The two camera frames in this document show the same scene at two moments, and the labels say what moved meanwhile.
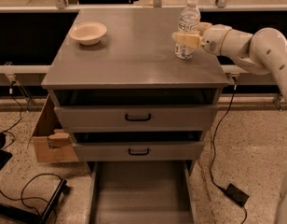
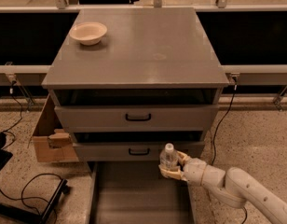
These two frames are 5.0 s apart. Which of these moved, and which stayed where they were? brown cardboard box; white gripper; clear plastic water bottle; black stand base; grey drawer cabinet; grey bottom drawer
Moved: white gripper; clear plastic water bottle
Stayed: grey drawer cabinet; black stand base; grey bottom drawer; brown cardboard box
